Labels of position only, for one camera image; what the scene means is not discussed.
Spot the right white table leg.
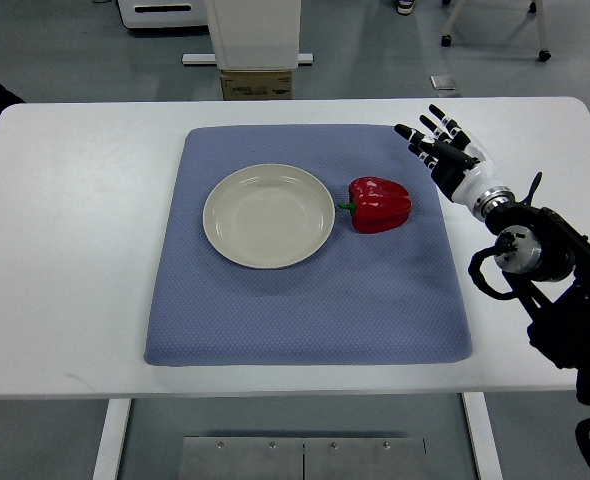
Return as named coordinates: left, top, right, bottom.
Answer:
left=461, top=392, right=503, bottom=480

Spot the blue quilted mat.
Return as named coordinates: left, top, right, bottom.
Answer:
left=144, top=125, right=472, bottom=367

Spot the white machine column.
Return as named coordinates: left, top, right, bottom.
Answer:
left=182, top=0, right=314, bottom=71

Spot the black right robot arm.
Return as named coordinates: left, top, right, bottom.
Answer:
left=468, top=187, right=590, bottom=405

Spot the shoe in background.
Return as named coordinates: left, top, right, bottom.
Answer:
left=396, top=0, right=416, bottom=16

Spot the cream round plate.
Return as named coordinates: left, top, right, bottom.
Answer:
left=202, top=164, right=335, bottom=269

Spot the cardboard box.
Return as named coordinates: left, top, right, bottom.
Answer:
left=220, top=70, right=293, bottom=101

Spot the red bell pepper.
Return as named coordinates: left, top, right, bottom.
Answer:
left=337, top=177, right=412, bottom=234

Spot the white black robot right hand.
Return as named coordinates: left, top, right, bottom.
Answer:
left=394, top=104, right=515, bottom=222

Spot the white table leg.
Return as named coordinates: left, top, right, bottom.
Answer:
left=92, top=399, right=132, bottom=480
left=461, top=392, right=503, bottom=480

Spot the white cabinet with handle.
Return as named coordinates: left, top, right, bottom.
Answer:
left=116, top=0, right=208, bottom=29

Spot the metal floor plate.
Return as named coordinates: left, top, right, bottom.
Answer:
left=178, top=436, right=430, bottom=479

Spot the small grey floor socket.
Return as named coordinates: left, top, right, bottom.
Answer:
left=429, top=75, right=461, bottom=98

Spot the left white table leg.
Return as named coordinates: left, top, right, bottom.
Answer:
left=92, top=399, right=132, bottom=480

